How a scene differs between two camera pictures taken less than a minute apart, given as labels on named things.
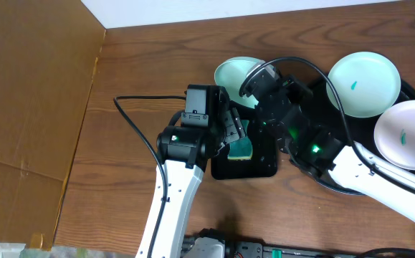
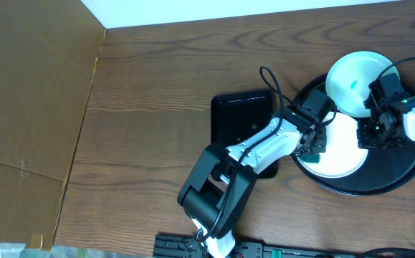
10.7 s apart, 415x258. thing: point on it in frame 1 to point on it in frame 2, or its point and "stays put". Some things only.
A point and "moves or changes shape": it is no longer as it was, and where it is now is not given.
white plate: (406, 134) moves or changes shape
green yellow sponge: (241, 149) moves or changes shape
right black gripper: (269, 86) to (366, 137)
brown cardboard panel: (36, 60) stays put
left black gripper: (234, 126) to (317, 144)
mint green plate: (368, 84) stays put
